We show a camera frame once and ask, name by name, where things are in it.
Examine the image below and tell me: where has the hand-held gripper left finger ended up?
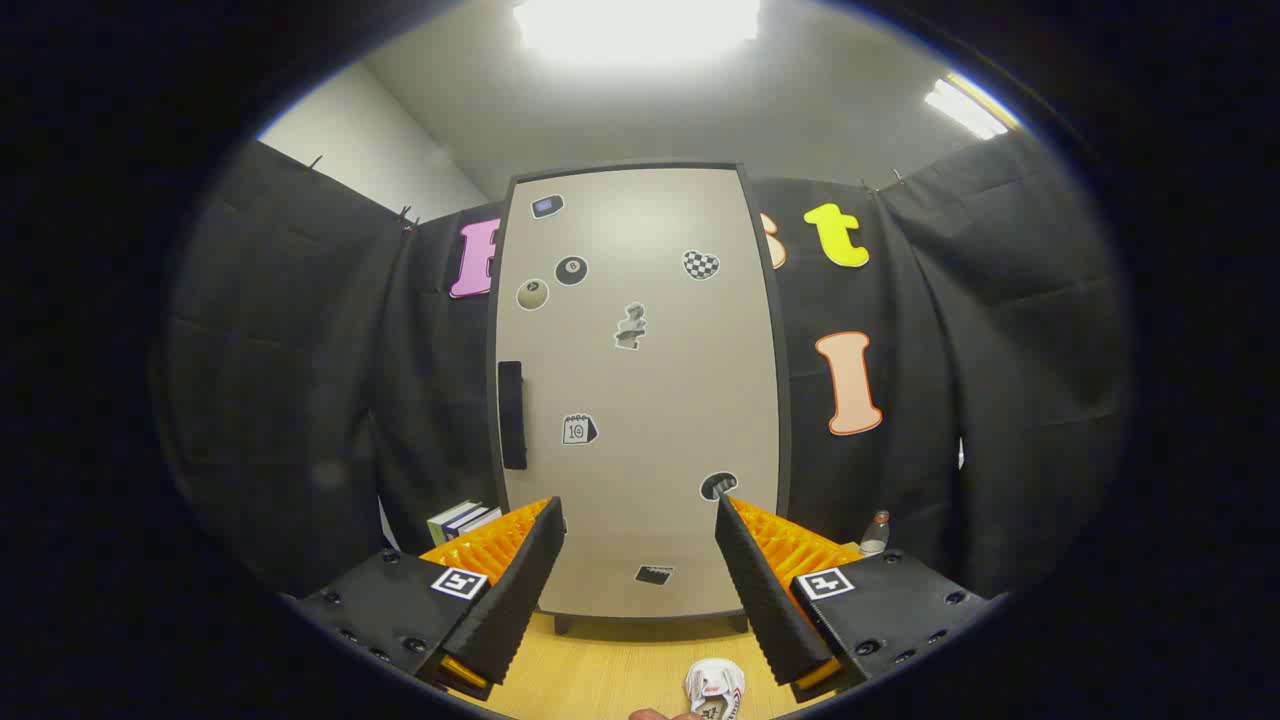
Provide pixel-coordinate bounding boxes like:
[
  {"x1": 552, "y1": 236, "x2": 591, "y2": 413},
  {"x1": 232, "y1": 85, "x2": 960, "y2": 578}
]
[{"x1": 290, "y1": 497, "x2": 566, "y2": 701}]

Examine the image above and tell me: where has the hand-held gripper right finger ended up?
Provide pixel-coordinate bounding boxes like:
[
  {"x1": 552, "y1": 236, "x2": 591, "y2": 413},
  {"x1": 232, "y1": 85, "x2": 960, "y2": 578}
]
[{"x1": 715, "y1": 495, "x2": 1001, "y2": 704}]

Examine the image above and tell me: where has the white shoe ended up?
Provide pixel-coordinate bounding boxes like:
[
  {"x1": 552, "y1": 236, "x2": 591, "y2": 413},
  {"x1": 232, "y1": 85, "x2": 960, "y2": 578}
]
[{"x1": 684, "y1": 658, "x2": 747, "y2": 720}]

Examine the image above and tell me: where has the black door handle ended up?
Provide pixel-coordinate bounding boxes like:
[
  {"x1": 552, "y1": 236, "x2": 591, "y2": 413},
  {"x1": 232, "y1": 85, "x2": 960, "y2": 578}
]
[{"x1": 497, "y1": 361, "x2": 528, "y2": 471}]

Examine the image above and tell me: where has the dark grey shoe cabinet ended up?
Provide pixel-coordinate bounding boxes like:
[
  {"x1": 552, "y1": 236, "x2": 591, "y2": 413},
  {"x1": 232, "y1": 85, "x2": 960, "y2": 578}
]
[{"x1": 487, "y1": 160, "x2": 793, "y2": 636}]

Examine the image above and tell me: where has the beige shoe cabinet door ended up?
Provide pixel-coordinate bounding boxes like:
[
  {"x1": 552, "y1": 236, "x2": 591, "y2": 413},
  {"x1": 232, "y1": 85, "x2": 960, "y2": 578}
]
[{"x1": 495, "y1": 167, "x2": 781, "y2": 619}]

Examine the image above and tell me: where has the green spine book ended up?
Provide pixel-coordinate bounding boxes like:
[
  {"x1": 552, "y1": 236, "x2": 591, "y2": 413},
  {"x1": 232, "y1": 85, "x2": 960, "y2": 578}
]
[{"x1": 427, "y1": 500, "x2": 481, "y2": 547}]

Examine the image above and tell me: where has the black backdrop cloth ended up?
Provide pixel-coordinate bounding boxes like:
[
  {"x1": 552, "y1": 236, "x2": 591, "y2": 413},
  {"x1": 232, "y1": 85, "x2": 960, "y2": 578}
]
[{"x1": 150, "y1": 130, "x2": 1136, "y2": 601}]

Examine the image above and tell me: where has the large ceiling light panel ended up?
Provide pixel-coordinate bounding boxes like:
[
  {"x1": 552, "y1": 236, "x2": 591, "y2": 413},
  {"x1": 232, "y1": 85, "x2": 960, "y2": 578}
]
[{"x1": 512, "y1": 0, "x2": 761, "y2": 63}]

